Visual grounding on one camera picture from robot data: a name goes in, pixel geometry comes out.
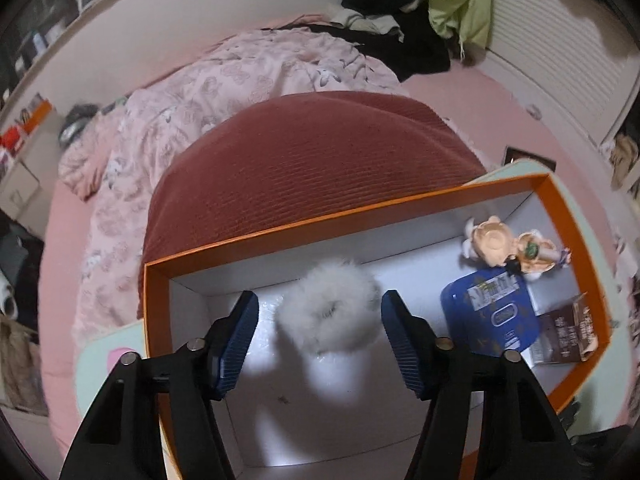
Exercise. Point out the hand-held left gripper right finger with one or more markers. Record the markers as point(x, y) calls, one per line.
point(405, 350)

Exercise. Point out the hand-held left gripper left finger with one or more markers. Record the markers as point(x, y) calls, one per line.
point(235, 350)

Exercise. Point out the white fluffy scrunchie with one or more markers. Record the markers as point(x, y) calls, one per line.
point(345, 330)

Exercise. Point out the blue metal tin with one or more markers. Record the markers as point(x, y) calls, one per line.
point(480, 330)

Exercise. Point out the orange cardboard box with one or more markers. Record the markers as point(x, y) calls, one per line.
point(350, 425)

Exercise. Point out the peach-haired doll figurine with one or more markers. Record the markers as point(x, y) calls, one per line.
point(492, 242)

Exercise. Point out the brown card box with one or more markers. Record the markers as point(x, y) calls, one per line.
point(565, 335)

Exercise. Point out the cream doll figurine green bow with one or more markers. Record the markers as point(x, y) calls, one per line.
point(537, 256)

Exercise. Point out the pink floral blanket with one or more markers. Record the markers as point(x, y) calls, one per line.
point(200, 90)

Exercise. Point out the pink bed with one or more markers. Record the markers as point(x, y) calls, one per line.
point(500, 105)

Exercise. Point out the white drawer cabinet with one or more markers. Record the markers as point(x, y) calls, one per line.
point(20, 185)

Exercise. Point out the cream cloth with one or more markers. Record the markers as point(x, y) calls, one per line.
point(627, 160)

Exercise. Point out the small orange desk box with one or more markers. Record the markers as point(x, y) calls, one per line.
point(37, 117)

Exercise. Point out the black clothes pile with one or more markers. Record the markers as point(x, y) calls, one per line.
point(420, 45)

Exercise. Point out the red bag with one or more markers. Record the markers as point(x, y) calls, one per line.
point(12, 140)

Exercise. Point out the beige cloth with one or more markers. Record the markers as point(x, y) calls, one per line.
point(370, 22)

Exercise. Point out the white louvered panel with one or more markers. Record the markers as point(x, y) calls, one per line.
point(565, 50)

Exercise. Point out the light green hanging garment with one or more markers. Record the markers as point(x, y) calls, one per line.
point(465, 0)

